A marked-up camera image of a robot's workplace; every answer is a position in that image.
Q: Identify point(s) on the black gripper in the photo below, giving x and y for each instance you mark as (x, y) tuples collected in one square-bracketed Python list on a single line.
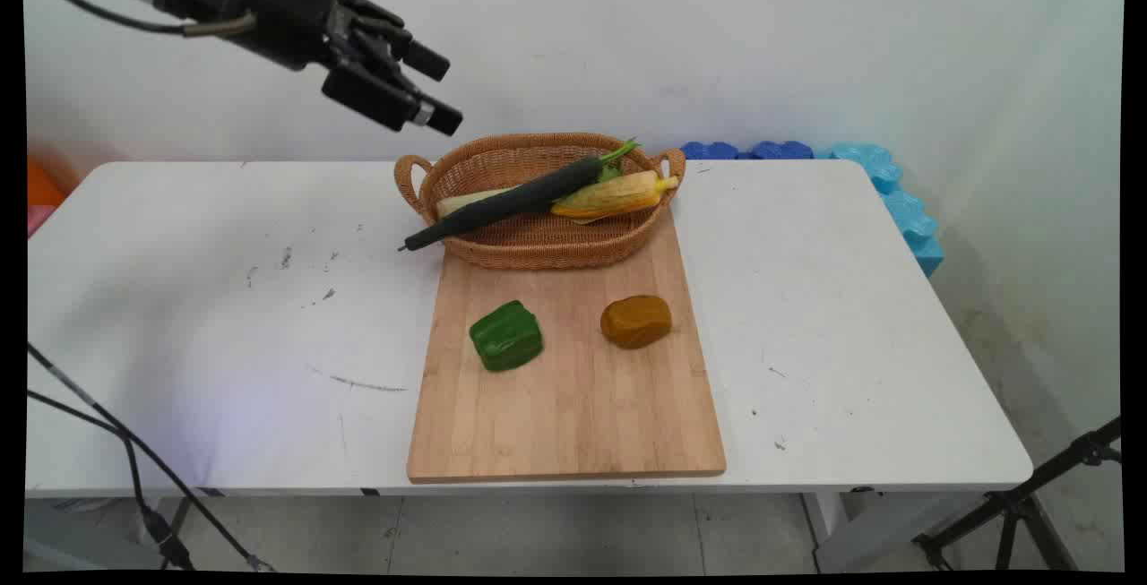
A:
[(269, 7)]

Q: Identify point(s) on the brown-yellow potato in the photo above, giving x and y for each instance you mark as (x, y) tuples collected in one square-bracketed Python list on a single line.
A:
[(636, 322)]

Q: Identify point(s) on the pale toy leek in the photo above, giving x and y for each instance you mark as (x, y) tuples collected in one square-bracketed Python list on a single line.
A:
[(459, 204)]

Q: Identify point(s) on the woven wicker basket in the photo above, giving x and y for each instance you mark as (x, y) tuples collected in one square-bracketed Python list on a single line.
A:
[(538, 246)]

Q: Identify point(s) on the yellow toy corn cob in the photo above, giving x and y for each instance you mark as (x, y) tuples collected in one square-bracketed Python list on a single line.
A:
[(614, 195)]

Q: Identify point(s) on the green toy bell pepper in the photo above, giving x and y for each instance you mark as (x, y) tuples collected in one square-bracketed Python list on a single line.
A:
[(506, 337)]

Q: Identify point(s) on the dark blue foam mat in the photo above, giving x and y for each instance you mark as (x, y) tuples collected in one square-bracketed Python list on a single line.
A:
[(708, 150), (781, 150)]

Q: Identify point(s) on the orange box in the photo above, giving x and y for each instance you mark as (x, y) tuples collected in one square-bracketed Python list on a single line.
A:
[(43, 186)]

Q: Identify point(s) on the wooden cutting board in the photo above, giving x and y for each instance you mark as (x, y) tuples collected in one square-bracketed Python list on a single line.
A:
[(573, 406)]

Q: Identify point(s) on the light blue foam mat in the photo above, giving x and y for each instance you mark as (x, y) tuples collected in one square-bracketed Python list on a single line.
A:
[(905, 209)]

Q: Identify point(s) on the white table leg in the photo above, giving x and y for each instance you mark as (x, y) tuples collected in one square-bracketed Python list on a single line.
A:
[(81, 536), (869, 531)]

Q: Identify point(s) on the black tripod stand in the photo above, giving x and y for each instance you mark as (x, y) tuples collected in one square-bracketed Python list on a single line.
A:
[(1017, 503)]

